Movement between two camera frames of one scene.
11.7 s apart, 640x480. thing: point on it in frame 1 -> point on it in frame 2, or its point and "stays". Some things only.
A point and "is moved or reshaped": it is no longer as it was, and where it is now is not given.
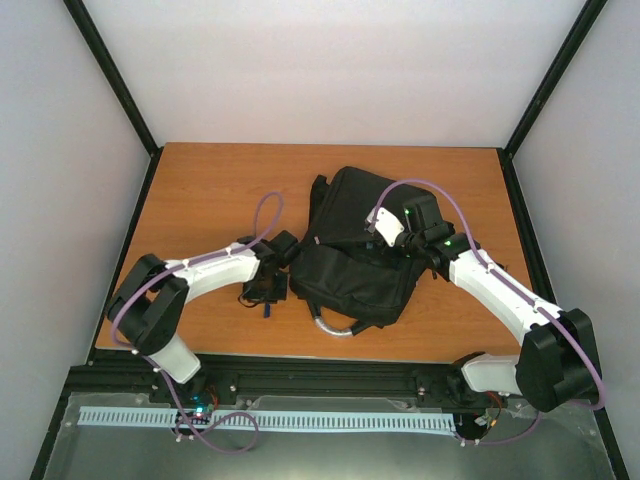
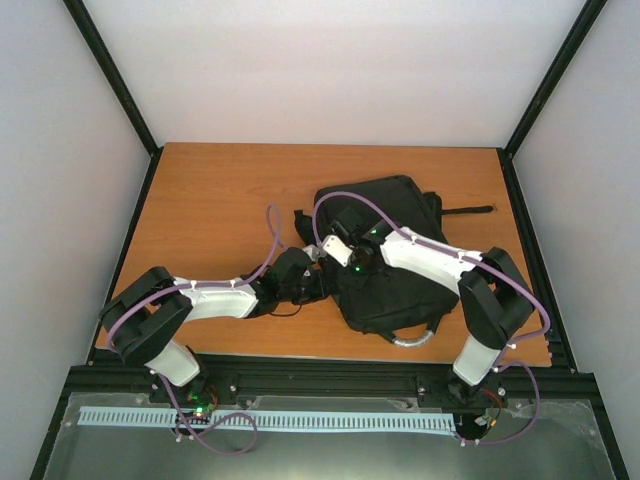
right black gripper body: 415,242 -> 364,269
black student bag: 348,273 is moved or reshaped
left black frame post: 122,93 stays
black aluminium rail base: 129,373 stays
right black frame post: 578,33 stays
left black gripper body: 266,291 -> 300,294
